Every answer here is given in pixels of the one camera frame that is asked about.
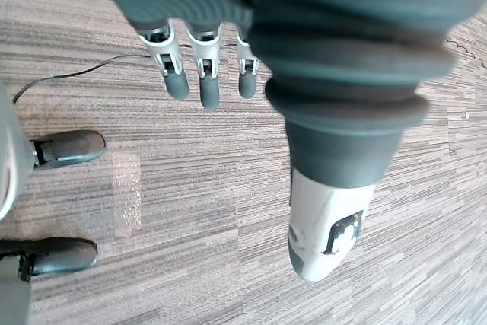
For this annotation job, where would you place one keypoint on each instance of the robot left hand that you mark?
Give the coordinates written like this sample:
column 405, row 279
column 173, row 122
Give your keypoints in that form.
column 323, row 55

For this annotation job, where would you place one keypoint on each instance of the dark robot foot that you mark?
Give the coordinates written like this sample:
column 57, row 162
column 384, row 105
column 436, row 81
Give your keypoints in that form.
column 68, row 148
column 57, row 258

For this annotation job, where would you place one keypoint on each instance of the silver robot leg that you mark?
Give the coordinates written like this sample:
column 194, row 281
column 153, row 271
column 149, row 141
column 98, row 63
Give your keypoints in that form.
column 9, row 150
column 13, row 294

